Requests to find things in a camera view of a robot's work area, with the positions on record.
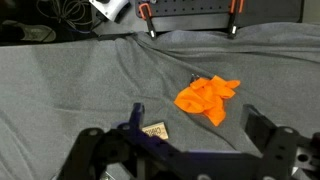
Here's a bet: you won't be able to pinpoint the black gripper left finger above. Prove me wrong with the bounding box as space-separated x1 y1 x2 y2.
57 102 183 180

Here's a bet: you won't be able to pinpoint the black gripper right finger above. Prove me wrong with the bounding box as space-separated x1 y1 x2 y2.
244 103 320 180

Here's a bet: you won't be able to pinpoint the grey tablecloth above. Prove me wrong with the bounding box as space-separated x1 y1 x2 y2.
0 22 320 180

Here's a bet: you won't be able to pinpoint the crumpled orange cloth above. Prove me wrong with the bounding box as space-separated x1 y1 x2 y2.
173 75 241 127

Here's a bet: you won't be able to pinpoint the grey sneaker shoe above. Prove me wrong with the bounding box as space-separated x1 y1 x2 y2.
1 19 57 43

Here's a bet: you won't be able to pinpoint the orange black bar clamp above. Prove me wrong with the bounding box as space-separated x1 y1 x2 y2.
227 0 245 39
138 3 158 40

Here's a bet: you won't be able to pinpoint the white plastic device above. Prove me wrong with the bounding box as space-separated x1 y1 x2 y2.
89 0 130 23

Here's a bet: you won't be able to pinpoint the black perforated board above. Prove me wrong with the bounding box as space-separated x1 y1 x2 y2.
134 0 305 33

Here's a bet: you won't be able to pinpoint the tangled black cables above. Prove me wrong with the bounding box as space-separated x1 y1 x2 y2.
35 0 103 34

